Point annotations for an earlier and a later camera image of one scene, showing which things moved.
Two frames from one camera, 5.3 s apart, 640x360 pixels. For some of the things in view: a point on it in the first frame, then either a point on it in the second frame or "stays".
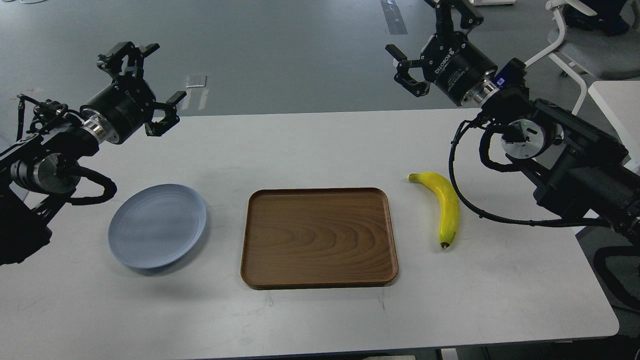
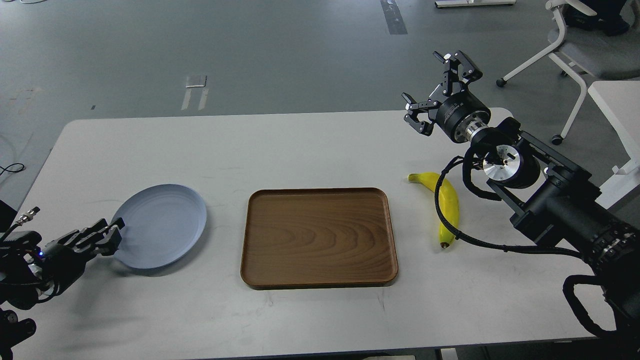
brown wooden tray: [313, 237] stays
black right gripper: [449, 59] -> [460, 115]
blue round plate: [155, 225] stays
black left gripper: [122, 108] -> [61, 263]
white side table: [620, 101] stays
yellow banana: [448, 203] stays
